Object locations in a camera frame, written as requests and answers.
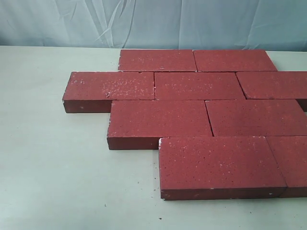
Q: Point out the red brick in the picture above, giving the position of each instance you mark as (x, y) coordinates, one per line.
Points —
(233, 60)
(290, 153)
(275, 85)
(138, 125)
(203, 168)
(94, 92)
(155, 60)
(257, 118)

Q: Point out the red brick moved to row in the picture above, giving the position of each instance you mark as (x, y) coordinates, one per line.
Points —
(179, 86)

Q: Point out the red brick under back stack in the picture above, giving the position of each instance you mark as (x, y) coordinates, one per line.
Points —
(155, 60)

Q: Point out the white backdrop cloth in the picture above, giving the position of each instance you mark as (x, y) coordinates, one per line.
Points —
(278, 25)

